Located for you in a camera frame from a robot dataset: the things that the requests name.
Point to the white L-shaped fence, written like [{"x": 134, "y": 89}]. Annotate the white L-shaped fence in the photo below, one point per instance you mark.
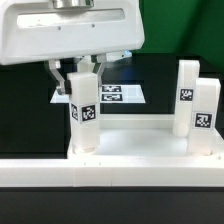
[{"x": 116, "y": 171}]

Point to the fiducial marker sheet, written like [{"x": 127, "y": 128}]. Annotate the fiducial marker sheet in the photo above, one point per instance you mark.
[{"x": 121, "y": 94}]

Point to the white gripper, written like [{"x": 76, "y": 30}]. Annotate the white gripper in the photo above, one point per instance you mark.
[{"x": 40, "y": 30}]

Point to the white desk top tray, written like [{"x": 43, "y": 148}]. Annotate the white desk top tray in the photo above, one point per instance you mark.
[{"x": 127, "y": 137}]

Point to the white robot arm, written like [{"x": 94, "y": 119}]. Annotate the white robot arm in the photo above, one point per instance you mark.
[{"x": 50, "y": 30}]

